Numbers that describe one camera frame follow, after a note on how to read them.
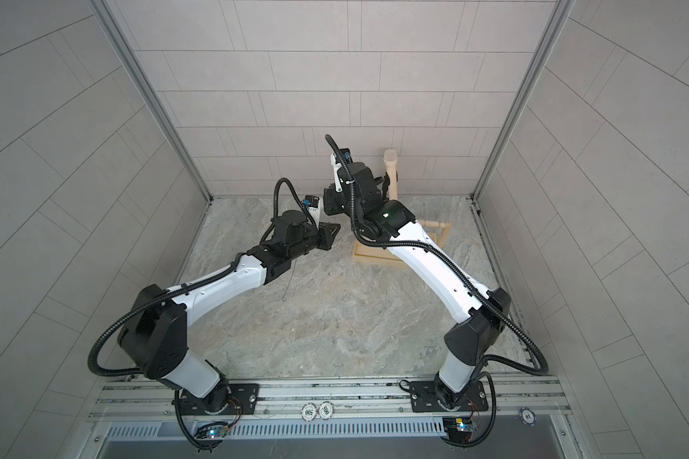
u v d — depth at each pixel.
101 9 0.70
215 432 0.65
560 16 0.71
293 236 0.64
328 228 0.79
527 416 0.69
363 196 0.51
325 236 0.71
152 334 0.42
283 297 0.89
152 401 0.71
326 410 0.69
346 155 0.59
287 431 0.74
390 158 0.94
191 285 0.47
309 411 0.69
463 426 0.68
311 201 0.71
